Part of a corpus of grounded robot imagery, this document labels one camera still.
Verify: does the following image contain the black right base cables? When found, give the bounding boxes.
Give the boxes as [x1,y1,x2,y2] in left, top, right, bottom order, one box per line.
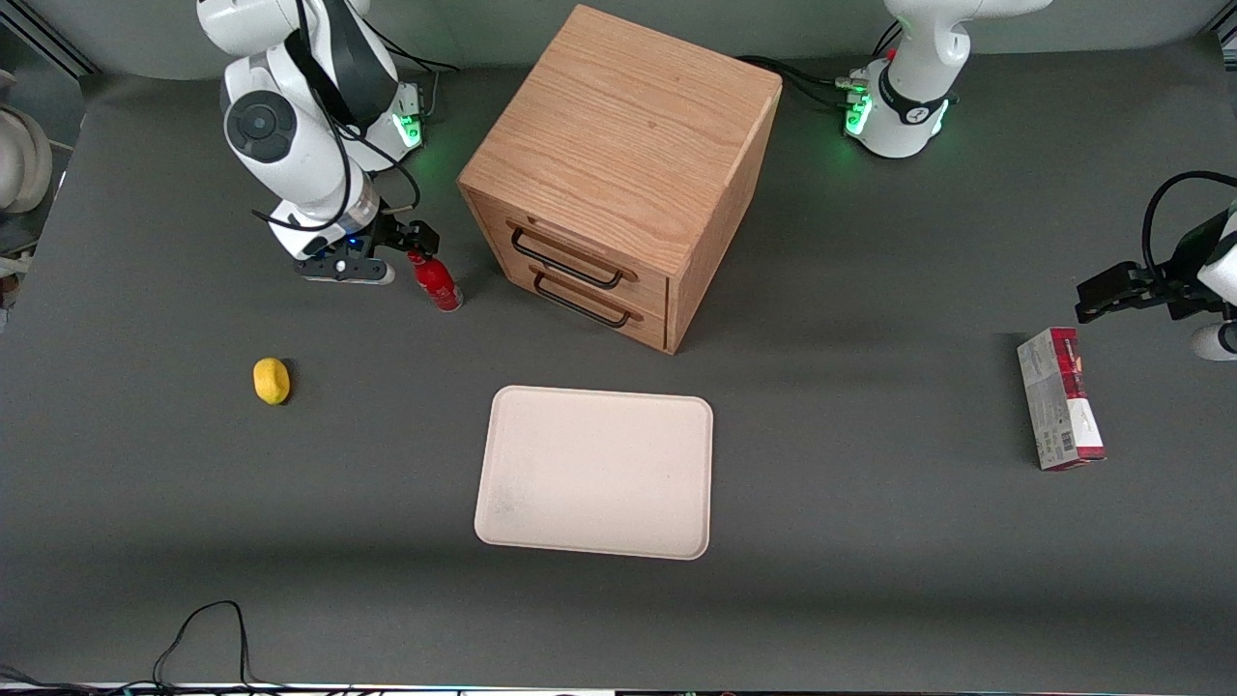
[372,17,461,76]

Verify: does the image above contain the black left base cables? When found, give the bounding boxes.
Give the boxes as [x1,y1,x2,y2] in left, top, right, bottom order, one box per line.
[736,54,868,109]

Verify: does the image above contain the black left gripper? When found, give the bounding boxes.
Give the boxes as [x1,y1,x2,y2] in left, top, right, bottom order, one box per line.
[1075,209,1237,325]

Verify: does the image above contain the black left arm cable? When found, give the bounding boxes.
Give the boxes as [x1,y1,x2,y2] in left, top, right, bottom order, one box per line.
[1141,170,1237,277]

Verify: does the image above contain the wooden drawer cabinet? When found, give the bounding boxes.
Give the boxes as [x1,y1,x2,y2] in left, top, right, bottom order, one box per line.
[456,4,784,356]

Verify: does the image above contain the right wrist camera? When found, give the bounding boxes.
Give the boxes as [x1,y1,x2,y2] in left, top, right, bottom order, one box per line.
[298,253,396,287]

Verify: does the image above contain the aluminium frame rail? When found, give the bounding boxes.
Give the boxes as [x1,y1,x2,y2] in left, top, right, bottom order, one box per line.
[0,0,100,78]

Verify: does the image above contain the black looped cable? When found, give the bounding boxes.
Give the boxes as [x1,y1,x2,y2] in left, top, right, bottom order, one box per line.
[153,600,256,690]

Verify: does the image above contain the black drawer handle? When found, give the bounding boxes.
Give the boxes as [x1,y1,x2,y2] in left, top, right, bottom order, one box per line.
[508,220,640,291]
[530,263,645,331]

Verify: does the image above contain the beige rectangular tray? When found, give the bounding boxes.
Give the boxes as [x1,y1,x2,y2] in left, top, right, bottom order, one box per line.
[474,385,715,562]

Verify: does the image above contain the black base cables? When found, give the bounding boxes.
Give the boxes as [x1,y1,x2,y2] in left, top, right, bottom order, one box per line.
[736,54,868,109]
[372,17,461,76]

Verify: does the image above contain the white round object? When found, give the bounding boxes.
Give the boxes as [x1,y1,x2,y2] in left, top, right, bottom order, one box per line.
[0,72,55,216]

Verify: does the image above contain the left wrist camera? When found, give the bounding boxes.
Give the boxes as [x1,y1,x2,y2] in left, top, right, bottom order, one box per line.
[1191,321,1237,363]

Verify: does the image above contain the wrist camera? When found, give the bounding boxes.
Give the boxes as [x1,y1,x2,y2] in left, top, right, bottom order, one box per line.
[1191,321,1237,363]
[298,253,396,287]

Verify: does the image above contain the red coke bottle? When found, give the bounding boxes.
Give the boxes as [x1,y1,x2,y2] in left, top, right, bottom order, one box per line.
[407,249,465,313]

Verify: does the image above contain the yellow lemon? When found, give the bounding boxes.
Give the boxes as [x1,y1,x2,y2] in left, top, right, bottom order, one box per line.
[253,358,292,406]

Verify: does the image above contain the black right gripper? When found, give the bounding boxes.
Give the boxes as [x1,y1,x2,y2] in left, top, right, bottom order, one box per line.
[294,217,443,264]

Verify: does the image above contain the grey and red carton box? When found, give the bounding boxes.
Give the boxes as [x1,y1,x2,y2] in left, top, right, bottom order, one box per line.
[1016,327,1108,473]

